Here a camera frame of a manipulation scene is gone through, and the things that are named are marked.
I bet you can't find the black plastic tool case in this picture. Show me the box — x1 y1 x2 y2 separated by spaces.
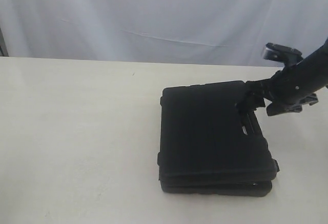
157 80 279 197

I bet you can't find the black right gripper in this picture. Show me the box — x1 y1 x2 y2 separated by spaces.
236 71 318 116

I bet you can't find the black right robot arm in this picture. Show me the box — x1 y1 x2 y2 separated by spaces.
237 42 327 116

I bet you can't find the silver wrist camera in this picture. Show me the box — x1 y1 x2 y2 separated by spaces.
262 43 303 67

